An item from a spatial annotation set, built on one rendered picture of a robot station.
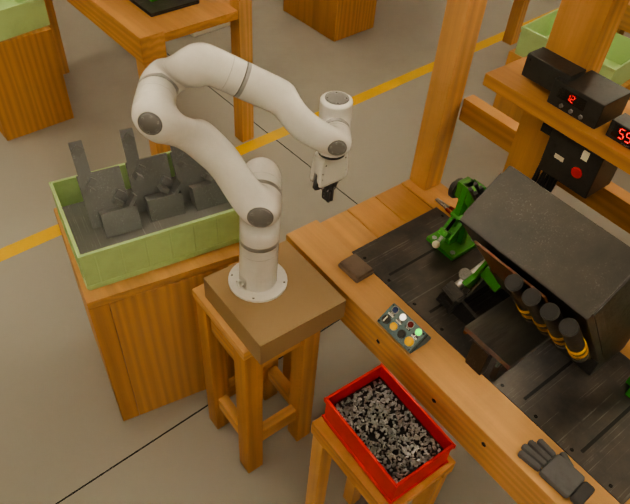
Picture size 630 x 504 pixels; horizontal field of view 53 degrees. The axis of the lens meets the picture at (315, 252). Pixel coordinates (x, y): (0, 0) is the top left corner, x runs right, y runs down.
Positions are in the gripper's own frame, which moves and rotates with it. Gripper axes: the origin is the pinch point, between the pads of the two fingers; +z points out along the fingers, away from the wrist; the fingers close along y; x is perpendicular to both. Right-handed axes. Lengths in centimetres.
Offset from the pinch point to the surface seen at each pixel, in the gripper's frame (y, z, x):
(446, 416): -5, 49, 57
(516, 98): -54, -22, 17
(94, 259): 56, 37, -49
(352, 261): -14.2, 37.0, -0.1
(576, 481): -13, 37, 93
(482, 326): -14, 17, 52
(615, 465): -27, 40, 96
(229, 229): 9, 43, -42
